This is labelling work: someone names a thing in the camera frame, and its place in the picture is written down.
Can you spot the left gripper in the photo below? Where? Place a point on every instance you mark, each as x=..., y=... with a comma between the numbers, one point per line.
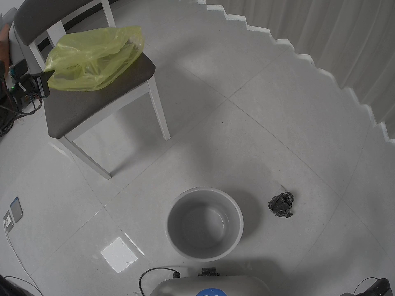
x=38, y=85

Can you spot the yellow-green plastic bag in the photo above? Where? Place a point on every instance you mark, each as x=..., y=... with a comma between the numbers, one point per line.
x=92, y=57

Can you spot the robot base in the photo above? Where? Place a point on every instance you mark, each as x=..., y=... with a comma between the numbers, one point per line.
x=213, y=285

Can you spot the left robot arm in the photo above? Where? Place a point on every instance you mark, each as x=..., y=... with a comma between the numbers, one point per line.
x=7, y=288

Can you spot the grey trash bin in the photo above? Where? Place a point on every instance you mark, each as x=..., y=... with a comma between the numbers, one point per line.
x=203, y=223

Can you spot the crumpled black plastic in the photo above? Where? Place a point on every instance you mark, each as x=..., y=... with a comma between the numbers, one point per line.
x=280, y=205

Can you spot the white chair with grey seat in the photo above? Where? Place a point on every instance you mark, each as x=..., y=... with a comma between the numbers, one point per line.
x=92, y=100

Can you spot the white curtain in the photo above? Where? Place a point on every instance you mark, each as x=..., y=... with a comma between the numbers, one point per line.
x=324, y=20

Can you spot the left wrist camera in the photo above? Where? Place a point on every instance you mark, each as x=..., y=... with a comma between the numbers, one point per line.
x=20, y=68

